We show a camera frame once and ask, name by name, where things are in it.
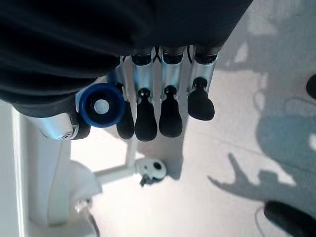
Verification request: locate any blue crank handle knob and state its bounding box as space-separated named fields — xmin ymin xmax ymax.
xmin=78 ymin=82 xmax=125 ymax=128

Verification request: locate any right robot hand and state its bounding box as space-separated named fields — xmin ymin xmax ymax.
xmin=0 ymin=0 xmax=254 ymax=142

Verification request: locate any white bed caster wheel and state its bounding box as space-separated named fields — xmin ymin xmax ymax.
xmin=67 ymin=160 xmax=104 ymax=237
xmin=134 ymin=158 xmax=169 ymax=188

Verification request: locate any robot dark foot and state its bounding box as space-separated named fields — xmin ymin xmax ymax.
xmin=263 ymin=200 xmax=316 ymax=237
xmin=306 ymin=73 xmax=316 ymax=100

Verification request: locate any robot left dark foot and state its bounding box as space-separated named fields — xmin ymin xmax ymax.
xmin=263 ymin=200 xmax=316 ymax=237

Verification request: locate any robot right dark foot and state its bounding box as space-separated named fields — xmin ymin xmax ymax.
xmin=306 ymin=73 xmax=316 ymax=100

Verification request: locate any white hospital bed frame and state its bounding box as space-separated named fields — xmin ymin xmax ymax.
xmin=0 ymin=100 xmax=139 ymax=237

